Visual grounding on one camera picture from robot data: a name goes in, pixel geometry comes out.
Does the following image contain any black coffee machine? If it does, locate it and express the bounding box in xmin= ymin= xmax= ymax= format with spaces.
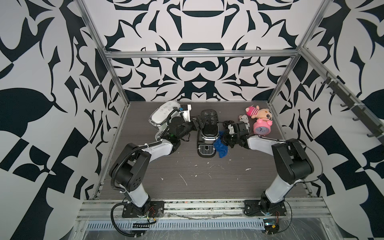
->
xmin=197 ymin=109 xmax=219 ymax=158

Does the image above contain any blue cloth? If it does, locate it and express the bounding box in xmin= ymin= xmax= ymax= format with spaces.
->
xmin=214 ymin=131 xmax=229 ymax=158

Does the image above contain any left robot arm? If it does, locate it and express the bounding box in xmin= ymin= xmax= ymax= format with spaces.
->
xmin=110 ymin=116 xmax=217 ymax=215

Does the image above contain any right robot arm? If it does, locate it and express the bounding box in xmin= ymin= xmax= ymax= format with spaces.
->
xmin=222 ymin=122 xmax=315 ymax=213

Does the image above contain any white coffee machine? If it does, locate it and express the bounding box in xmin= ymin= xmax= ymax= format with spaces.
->
xmin=149 ymin=101 xmax=181 ymax=143

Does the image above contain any small grey toy robot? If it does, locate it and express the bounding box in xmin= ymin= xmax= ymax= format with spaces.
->
xmin=239 ymin=115 xmax=249 ymax=124

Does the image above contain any pink alarm clock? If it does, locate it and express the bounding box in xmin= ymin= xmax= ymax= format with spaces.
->
xmin=253 ymin=119 xmax=273 ymax=136

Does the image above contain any pink plush doll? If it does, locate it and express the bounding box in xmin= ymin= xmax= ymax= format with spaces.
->
xmin=245 ymin=106 xmax=273 ymax=121

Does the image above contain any small circuit board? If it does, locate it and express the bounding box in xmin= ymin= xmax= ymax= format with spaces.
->
xmin=263 ymin=219 xmax=280 ymax=236

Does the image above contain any black hook rack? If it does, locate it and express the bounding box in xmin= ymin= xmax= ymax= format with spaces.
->
xmin=322 ymin=72 xmax=384 ymax=145

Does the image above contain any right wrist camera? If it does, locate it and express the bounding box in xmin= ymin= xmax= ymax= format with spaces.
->
xmin=228 ymin=123 xmax=238 ymax=136

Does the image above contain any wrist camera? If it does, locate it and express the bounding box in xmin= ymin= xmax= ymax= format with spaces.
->
xmin=180 ymin=104 xmax=192 ymax=122
xmin=228 ymin=123 xmax=238 ymax=136

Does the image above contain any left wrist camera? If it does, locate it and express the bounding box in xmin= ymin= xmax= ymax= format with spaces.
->
xmin=180 ymin=104 xmax=192 ymax=122

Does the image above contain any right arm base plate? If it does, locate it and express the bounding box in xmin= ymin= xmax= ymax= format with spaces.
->
xmin=244 ymin=199 xmax=287 ymax=217

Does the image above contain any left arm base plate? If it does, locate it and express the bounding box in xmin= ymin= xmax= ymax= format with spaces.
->
xmin=122 ymin=201 xmax=165 ymax=218

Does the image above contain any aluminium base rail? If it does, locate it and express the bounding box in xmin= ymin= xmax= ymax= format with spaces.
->
xmin=75 ymin=198 xmax=333 ymax=221

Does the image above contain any aluminium cage frame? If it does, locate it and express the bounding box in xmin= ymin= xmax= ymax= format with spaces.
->
xmin=82 ymin=1 xmax=384 ymax=201

